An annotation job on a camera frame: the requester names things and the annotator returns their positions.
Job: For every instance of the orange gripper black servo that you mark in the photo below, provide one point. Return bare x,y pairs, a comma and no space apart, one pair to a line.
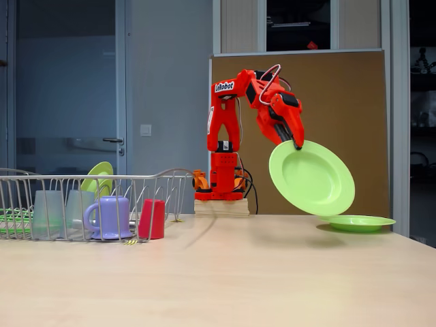
291,120

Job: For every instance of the green plastic plate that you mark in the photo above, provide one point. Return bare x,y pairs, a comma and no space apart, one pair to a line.
361,223
98,172
313,180

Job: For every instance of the red plastic cup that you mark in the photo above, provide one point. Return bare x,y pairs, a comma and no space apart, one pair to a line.
151,219

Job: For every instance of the purple plastic mug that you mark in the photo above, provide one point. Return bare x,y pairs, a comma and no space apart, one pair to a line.
112,214

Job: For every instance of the grey translucent plastic cup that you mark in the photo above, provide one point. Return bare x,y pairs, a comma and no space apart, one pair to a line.
78,207
47,214

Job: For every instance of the orange LeRobot robot arm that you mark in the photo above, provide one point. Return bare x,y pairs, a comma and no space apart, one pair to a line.
221,122

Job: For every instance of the orange table clamp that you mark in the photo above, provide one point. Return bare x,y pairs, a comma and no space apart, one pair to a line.
240,182
200,180

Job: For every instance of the brown board panel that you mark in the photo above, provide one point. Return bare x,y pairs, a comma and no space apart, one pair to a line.
368,119

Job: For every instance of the small red object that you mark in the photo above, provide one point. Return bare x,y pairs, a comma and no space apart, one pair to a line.
311,45

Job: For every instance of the wooden base block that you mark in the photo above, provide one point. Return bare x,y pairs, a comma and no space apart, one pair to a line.
221,207

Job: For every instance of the white open cabinet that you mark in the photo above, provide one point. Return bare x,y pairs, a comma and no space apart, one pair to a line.
260,24

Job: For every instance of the blue grey glass door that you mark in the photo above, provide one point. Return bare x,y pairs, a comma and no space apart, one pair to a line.
68,85

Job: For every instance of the white light switch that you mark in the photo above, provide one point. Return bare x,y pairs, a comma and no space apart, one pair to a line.
146,130

